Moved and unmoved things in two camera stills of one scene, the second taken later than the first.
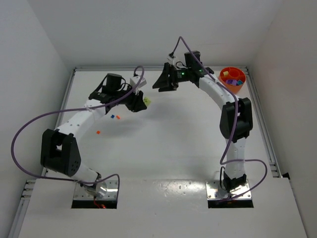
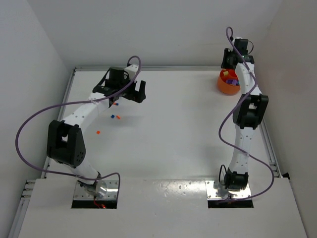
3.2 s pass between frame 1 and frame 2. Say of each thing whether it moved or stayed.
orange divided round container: stayed
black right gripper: moved
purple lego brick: stayed
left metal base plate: stayed
